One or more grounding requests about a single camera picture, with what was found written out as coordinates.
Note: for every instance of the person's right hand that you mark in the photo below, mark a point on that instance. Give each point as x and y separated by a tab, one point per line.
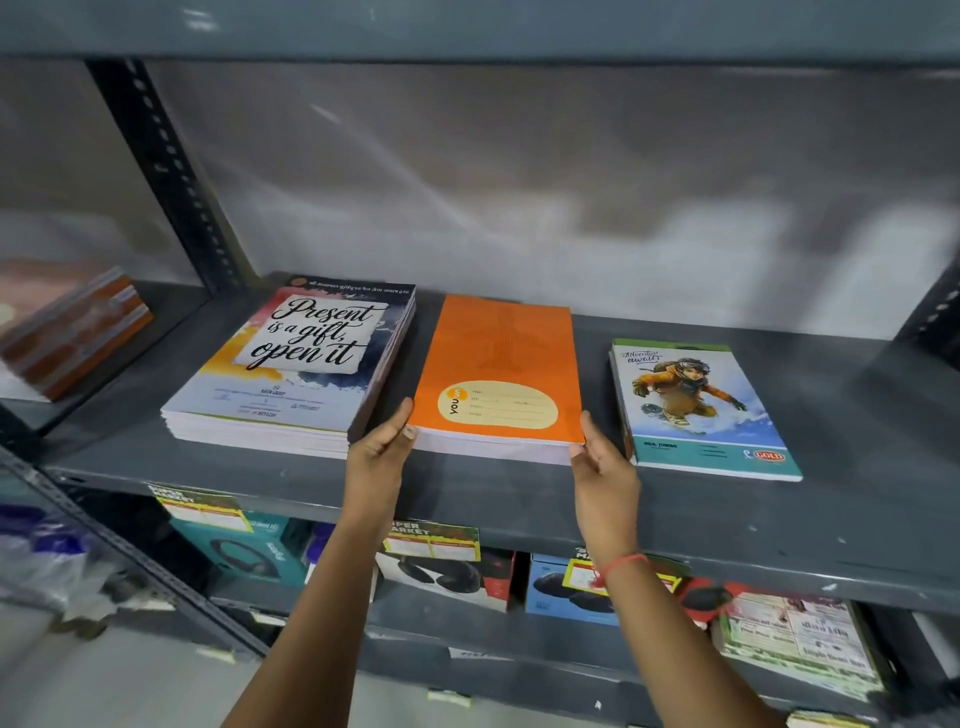
606	495

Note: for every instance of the red wrist thread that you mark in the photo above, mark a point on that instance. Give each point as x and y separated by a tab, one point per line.
616	566

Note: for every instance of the stack of snowboarder-cover notebooks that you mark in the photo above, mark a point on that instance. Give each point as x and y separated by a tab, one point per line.
694	409

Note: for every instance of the purple and white packet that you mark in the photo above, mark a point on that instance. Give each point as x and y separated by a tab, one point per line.
316	547

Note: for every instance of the person's right thumb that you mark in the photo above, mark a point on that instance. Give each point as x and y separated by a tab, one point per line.
589	429

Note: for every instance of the person's left thumb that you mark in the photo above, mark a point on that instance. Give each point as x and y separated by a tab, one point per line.
401	414

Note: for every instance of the yellow green price label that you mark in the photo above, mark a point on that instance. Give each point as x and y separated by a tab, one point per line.
431	541
581	577
201	508

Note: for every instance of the stack of orange striped books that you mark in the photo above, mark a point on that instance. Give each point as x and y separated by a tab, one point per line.
71	330

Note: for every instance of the stack of orange notebooks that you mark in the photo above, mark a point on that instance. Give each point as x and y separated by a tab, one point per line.
499	375

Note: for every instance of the stack of quote-cover notebooks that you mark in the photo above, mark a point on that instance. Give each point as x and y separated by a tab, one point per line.
300	360

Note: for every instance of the teal headphone box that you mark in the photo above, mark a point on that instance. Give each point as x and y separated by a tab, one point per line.
247	555

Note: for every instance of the stack of printed leaflets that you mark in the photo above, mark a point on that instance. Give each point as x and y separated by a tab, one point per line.
802	637

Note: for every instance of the person's left forearm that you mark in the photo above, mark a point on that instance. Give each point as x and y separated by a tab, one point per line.
315	622

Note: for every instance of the person's right forearm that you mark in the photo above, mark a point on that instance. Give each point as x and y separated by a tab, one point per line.
675	652

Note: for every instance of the grey metal shelf rack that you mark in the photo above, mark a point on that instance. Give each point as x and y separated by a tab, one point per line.
750	525

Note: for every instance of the person's left hand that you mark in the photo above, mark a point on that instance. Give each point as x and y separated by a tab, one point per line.
371	472

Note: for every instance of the blue headphone box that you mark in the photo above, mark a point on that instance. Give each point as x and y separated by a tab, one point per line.
562	600

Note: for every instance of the clear plastic bags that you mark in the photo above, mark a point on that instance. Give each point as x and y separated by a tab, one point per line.
41	555

